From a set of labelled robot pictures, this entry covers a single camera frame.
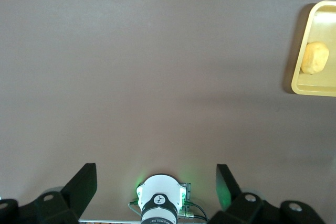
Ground yellow plastic tray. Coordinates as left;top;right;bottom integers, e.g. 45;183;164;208
291;0;336;95

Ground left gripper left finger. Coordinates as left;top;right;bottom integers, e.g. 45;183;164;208
0;163;98;224

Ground black arm base cable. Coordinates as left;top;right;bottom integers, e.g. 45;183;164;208
183;199;208;221

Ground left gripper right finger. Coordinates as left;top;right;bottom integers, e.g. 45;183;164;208
208;163;327;224

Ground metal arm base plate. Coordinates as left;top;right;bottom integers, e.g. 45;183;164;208
180;182;192;210

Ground yellow potato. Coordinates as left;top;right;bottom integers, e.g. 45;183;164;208
300;41;330;75

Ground metal table edge rail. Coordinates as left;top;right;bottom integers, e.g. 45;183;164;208
78;218;142;224

